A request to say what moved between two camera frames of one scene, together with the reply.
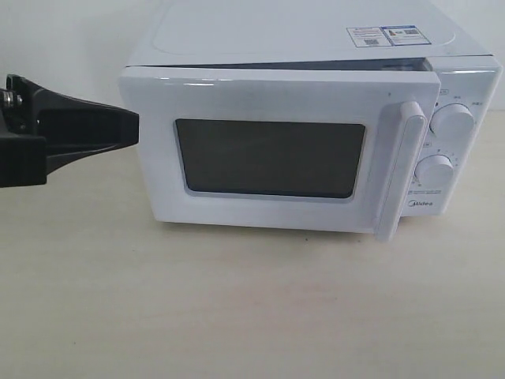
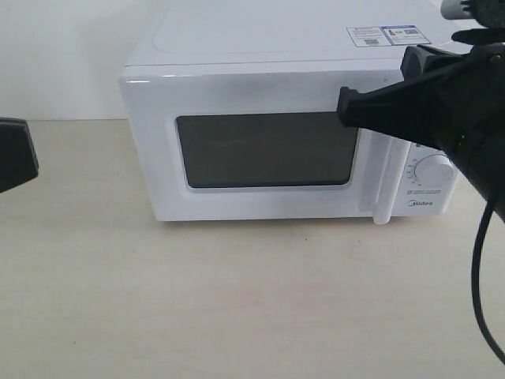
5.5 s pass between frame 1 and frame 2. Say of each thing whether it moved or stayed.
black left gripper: moved
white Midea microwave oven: stayed
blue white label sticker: stayed
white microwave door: moved
